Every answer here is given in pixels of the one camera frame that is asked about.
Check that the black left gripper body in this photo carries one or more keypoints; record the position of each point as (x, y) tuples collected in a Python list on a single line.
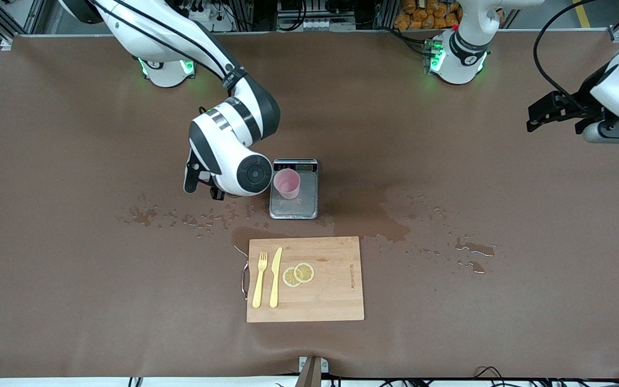
[(582, 98)]

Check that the pink plastic cup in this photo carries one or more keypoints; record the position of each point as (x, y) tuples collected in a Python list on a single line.
[(287, 185)]

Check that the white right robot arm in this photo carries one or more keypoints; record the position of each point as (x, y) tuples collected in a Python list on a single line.
[(223, 161)]

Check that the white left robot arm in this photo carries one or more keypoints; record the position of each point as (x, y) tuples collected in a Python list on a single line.
[(465, 59)]

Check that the silver digital kitchen scale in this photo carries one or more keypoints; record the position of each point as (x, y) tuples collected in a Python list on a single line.
[(307, 204)]

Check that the yellow plastic fork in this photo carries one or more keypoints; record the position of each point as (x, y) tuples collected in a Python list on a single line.
[(258, 285)]

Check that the yellow plastic knife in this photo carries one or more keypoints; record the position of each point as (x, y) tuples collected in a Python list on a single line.
[(275, 279)]

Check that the lemon slice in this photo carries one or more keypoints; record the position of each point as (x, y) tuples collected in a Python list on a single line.
[(304, 272)]

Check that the wooden cutting board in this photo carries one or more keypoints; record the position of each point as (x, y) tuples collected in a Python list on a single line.
[(331, 295)]

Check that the orange packaged goods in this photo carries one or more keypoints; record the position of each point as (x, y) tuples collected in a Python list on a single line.
[(411, 16)]

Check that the white power strip with plugs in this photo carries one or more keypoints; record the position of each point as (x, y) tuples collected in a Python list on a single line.
[(202, 15)]

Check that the brown table cover mat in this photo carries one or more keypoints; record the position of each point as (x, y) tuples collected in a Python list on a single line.
[(503, 301)]

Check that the white socket strip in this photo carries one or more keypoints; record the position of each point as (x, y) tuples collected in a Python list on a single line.
[(331, 25)]

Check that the metal table edge bracket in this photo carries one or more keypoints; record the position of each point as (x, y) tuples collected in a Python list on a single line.
[(309, 376)]

